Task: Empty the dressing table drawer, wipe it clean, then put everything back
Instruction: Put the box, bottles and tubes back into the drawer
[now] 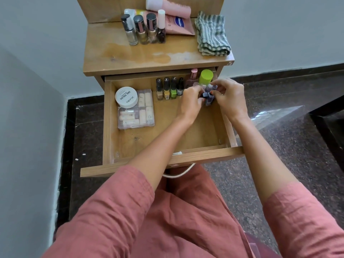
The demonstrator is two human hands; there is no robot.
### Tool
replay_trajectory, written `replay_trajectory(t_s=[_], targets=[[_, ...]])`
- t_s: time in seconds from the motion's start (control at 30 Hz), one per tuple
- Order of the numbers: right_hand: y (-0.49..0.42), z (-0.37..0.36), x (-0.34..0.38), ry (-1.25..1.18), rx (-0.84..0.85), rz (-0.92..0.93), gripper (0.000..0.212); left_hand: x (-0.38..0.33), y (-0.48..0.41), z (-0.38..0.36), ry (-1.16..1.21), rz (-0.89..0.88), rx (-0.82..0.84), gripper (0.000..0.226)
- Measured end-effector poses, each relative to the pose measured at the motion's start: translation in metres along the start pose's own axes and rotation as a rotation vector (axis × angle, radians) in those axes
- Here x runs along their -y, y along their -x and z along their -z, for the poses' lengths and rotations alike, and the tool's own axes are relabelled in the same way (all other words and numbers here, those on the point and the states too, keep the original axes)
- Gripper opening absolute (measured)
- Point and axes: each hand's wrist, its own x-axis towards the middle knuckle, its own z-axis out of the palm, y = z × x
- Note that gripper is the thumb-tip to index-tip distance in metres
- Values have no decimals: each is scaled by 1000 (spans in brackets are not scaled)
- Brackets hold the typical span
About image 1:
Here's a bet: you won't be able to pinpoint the person's right hand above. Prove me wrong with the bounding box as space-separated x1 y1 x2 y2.
209 78 249 123

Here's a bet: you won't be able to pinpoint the person's right forearm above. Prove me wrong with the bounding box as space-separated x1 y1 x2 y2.
231 115 299 203

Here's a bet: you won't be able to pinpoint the black furniture base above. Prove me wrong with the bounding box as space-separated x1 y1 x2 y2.
307 95 344 172

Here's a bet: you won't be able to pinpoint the wooden dressing table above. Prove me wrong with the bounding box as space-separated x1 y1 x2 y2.
76 0 235 90

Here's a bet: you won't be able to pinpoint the person's legs pink trousers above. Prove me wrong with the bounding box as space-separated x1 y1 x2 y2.
129 163 283 258

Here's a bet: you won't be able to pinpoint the pink tube yellow print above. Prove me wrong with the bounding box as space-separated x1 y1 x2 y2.
124 8 196 36

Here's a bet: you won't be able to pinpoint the white round jar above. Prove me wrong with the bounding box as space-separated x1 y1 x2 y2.
115 86 139 109

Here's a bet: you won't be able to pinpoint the person's left pink sleeve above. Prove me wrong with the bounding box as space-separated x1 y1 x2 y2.
42 166 156 258

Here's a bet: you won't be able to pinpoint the person's left hand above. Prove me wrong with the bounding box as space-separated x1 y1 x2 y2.
176 85 206 124

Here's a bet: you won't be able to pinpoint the person's pink sleeve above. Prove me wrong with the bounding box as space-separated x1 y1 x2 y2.
262 181 344 258
42 166 156 258

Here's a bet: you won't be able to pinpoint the pink tube white cap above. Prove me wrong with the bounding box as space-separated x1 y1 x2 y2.
145 0 192 19

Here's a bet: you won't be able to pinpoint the wooden drawer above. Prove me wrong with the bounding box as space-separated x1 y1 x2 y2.
80 67 245 178

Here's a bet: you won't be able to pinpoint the yellow nail polish bottle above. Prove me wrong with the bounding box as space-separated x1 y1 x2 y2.
163 77 171 100

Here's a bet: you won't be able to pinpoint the green striped cloth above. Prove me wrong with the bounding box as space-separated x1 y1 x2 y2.
194 11 231 57

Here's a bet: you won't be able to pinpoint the person's left forearm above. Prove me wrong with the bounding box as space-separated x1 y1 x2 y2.
129 116 194 191

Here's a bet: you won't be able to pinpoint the lime green bottle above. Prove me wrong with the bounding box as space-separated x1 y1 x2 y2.
198 69 214 86

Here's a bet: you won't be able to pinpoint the pink perfume bottle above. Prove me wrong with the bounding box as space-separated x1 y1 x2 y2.
185 68 199 89

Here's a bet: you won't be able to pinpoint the person's right pink sleeve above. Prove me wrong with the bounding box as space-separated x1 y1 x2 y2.
262 181 344 258

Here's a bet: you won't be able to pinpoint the green nail polish bottle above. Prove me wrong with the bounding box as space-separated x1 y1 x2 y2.
169 76 178 99

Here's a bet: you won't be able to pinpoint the clear box of beige tubes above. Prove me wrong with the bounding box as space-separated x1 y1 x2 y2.
117 89 156 130

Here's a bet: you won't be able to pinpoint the blue printed spray bottle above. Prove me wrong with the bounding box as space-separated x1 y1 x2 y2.
205 83 218 106

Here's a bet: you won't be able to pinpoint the silver glitter nail polish bottle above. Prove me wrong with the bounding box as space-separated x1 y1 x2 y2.
146 13 159 44
133 14 150 45
120 14 139 46

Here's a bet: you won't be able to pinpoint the dark nail polish white cap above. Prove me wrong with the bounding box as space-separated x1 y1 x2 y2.
157 9 166 44

